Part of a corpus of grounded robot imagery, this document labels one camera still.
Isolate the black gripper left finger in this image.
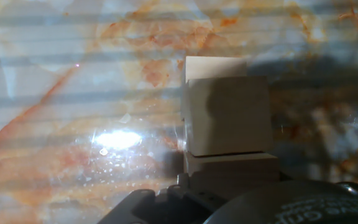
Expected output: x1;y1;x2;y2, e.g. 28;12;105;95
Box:
96;172;228;224

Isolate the orange marble pattern mat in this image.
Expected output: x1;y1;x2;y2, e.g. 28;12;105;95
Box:
0;0;358;224

